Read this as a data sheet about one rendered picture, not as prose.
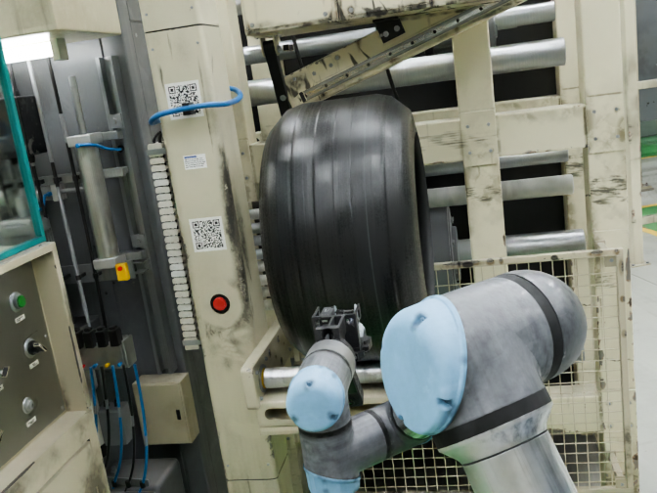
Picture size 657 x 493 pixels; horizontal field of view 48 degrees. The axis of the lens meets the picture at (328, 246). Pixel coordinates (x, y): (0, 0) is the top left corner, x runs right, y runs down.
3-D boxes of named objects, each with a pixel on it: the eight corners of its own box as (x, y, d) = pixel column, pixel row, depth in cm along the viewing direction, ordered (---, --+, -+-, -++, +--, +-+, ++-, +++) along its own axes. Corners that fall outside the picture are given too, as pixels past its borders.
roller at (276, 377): (262, 364, 162) (265, 382, 163) (256, 373, 157) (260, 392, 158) (420, 355, 155) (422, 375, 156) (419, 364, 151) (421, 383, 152)
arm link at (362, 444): (392, 481, 104) (383, 411, 101) (326, 514, 98) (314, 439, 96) (361, 461, 111) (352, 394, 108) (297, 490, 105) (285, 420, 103)
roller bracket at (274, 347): (246, 411, 156) (239, 369, 154) (287, 342, 194) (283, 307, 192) (261, 411, 155) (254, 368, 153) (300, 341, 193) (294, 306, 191)
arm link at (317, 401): (287, 441, 97) (278, 381, 95) (303, 404, 107) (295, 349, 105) (345, 438, 95) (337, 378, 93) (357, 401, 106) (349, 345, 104)
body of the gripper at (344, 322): (362, 301, 119) (351, 328, 108) (368, 351, 121) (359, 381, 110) (316, 305, 121) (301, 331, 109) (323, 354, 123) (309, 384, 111)
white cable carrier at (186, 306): (185, 350, 169) (146, 144, 158) (192, 341, 174) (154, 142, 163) (202, 348, 168) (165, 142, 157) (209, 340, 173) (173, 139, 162)
